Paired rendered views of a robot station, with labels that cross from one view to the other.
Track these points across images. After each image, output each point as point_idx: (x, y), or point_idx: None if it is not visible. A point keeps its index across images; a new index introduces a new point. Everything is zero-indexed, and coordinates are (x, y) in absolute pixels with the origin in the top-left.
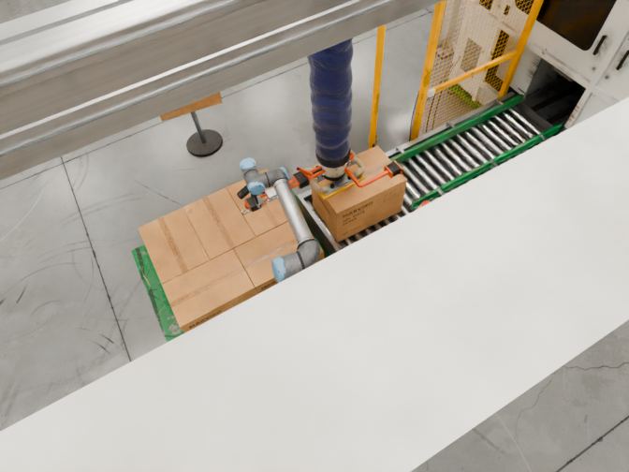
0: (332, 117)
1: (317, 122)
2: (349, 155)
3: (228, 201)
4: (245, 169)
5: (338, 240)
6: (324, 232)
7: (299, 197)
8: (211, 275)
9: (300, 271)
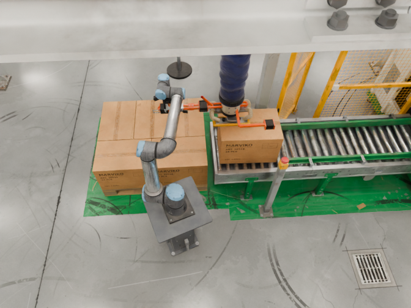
0: (229, 66)
1: (221, 67)
2: (241, 102)
3: None
4: (159, 80)
5: (220, 162)
6: (213, 153)
7: (210, 123)
8: (128, 148)
9: (153, 155)
